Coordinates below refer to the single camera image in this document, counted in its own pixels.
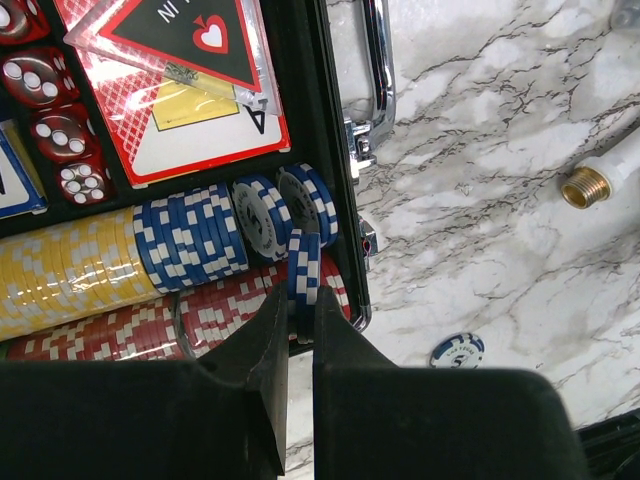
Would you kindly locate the red die in case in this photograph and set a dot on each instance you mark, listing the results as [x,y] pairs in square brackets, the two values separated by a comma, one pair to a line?
[84,183]
[22,21]
[39,77]
[64,134]

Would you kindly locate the red playing card deck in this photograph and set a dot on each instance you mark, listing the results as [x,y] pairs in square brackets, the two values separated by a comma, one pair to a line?
[161,128]

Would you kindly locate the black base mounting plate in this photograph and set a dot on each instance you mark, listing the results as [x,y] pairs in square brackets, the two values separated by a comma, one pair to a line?
[612,447]

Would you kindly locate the clear plastic organizer box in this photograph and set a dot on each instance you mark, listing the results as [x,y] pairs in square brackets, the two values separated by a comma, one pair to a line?
[625,15]

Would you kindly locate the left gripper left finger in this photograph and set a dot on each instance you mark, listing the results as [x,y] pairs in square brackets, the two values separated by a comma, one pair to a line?
[222,416]

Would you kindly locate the blue playing card deck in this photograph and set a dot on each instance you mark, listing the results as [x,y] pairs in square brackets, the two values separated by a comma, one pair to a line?
[22,191]

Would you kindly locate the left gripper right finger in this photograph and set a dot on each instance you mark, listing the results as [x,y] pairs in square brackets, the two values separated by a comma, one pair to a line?
[376,420]

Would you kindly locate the red triangle card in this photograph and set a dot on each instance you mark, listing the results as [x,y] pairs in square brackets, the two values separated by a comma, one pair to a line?
[216,46]

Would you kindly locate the white plastic valve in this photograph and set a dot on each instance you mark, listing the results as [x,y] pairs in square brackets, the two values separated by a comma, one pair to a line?
[597,178]

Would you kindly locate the black poker chip case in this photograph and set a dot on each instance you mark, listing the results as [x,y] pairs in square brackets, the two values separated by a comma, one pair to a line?
[164,271]

